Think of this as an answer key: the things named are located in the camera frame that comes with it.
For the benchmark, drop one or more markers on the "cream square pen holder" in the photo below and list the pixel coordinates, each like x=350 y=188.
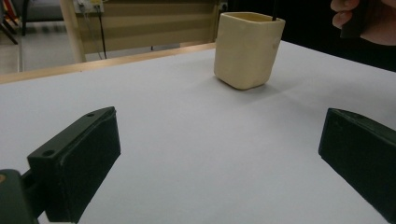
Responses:
x=246 y=53

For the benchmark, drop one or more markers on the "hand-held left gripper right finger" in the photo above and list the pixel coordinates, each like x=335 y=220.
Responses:
x=364 y=155

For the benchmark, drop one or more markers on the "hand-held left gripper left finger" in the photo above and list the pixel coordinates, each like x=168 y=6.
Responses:
x=81 y=161

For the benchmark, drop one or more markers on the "white wall socket strip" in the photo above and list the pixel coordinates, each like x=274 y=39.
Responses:
x=90 y=4

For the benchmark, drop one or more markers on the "light wooden furniture frame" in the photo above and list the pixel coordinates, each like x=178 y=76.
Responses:
x=149 y=28

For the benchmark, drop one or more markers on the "dark chair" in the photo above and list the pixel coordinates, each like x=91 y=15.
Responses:
x=28 y=12

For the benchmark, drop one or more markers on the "white table sheet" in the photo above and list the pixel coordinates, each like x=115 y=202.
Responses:
x=202 y=140

